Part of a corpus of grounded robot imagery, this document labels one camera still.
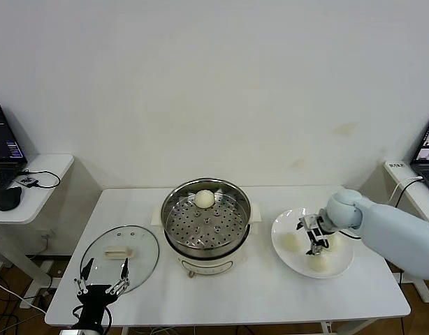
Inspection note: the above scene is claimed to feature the stainless steel steamer basket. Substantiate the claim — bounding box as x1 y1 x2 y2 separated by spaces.
150 177 263 258

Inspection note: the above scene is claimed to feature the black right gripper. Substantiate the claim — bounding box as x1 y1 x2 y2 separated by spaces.
295 218 328 258

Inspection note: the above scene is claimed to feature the black computer mouse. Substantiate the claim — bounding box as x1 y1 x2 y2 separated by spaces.
0 186 23 212

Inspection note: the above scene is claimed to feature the grey laptop with light screen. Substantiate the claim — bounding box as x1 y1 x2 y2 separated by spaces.
409 110 429 199

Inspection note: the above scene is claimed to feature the white side table with mouse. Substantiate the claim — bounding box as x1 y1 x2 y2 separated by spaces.
0 154 75 310

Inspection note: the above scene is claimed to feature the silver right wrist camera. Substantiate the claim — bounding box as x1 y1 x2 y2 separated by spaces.
307 214 326 230

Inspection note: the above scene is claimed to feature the white side table with label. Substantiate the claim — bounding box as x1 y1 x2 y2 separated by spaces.
382 161 429 304

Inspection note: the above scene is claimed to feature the cream electric cooking pot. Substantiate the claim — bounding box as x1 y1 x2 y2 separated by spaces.
163 223 261 280

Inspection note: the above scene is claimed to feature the black laptop power cable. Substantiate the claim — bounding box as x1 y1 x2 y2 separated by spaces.
398 178 425 207

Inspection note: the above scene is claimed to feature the black usb adapter with cable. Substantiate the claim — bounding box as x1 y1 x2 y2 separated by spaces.
17 170 61 190

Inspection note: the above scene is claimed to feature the white laptop cable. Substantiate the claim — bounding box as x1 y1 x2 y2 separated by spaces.
388 176 424 207

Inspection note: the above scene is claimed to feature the white steamed baozi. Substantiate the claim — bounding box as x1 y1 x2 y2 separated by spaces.
282 232 305 251
307 253 333 274
326 234 344 253
194 190 215 209

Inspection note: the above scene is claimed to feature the black laptop with dark screen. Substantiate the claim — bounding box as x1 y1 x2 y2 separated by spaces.
0 103 29 207

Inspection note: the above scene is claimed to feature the white round plate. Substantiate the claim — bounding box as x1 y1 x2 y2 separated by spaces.
270 207 355 279

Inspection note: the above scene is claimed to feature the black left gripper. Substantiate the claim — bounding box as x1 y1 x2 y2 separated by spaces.
73 257 131 329

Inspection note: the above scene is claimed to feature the round glass pot lid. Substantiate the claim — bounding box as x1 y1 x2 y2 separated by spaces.
80 225 161 297

